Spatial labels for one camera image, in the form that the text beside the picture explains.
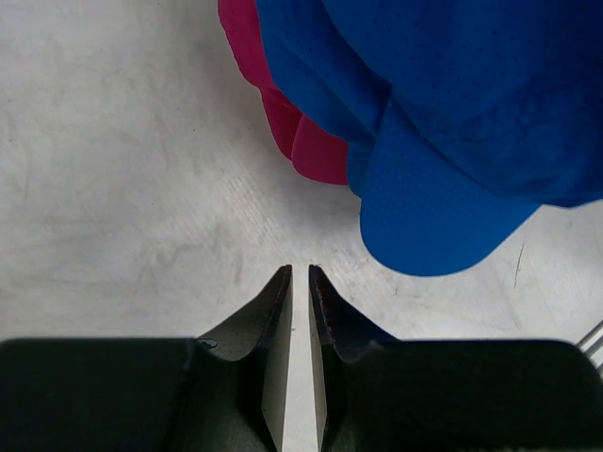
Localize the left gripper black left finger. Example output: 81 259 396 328
1 266 292 451

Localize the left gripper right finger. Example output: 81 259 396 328
308 266 602 451

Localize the pink cap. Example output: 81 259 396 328
218 0 348 186

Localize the blue cap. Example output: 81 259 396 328
256 0 392 199
321 1 602 276

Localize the right aluminium frame post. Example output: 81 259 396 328
577 320 603 376

